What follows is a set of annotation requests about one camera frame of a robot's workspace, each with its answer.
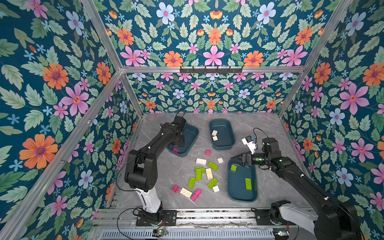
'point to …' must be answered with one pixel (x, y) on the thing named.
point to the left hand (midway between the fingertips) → (178, 140)
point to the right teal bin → (242, 182)
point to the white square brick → (214, 132)
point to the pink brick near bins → (208, 152)
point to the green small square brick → (233, 168)
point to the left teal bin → (190, 134)
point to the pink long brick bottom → (195, 196)
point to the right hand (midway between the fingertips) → (235, 157)
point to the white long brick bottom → (186, 193)
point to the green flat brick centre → (203, 170)
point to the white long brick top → (202, 161)
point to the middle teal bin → (225, 135)
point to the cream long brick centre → (209, 173)
